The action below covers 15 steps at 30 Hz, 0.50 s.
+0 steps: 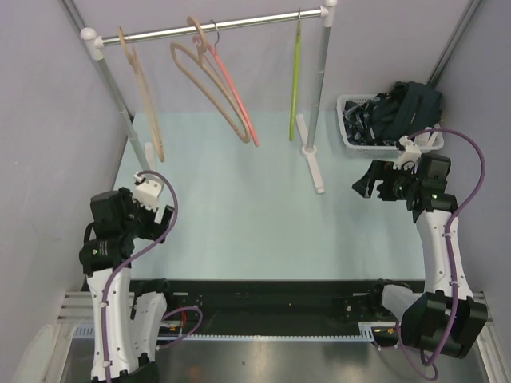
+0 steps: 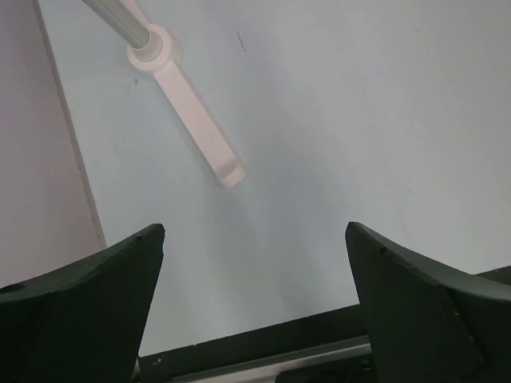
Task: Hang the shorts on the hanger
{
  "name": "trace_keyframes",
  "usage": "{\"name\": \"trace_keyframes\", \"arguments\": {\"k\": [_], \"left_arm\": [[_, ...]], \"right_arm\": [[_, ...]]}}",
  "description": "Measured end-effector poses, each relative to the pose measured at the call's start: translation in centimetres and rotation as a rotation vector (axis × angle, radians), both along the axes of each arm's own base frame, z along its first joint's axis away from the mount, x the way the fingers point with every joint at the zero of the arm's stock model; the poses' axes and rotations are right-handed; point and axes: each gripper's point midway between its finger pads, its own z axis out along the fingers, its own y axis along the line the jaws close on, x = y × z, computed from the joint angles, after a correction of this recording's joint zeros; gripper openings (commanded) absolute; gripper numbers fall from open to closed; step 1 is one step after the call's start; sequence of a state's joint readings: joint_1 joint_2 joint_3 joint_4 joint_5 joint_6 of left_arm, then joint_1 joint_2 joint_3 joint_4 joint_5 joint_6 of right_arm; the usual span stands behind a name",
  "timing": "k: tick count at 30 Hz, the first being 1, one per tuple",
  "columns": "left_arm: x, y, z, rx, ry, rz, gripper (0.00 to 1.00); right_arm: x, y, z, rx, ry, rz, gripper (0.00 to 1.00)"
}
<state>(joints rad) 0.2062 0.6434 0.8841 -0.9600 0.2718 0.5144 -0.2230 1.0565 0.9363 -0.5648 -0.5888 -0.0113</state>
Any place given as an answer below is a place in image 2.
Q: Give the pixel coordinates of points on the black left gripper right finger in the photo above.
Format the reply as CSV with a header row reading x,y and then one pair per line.
x,y
426,321

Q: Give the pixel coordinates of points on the white metal clothes rack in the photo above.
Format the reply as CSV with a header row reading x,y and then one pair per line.
x,y
153,50

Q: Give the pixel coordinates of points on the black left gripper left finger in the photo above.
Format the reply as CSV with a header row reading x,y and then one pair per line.
x,y
83,322

